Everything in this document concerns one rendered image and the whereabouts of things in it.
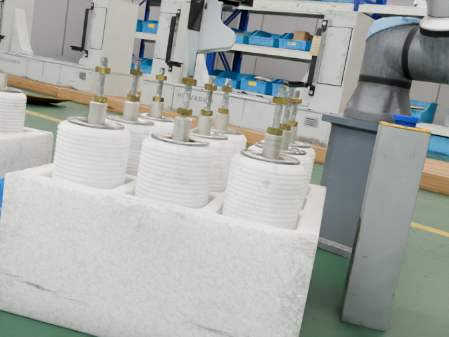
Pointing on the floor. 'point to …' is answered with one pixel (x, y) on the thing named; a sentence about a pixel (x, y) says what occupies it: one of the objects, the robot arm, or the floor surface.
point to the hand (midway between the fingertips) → (187, 63)
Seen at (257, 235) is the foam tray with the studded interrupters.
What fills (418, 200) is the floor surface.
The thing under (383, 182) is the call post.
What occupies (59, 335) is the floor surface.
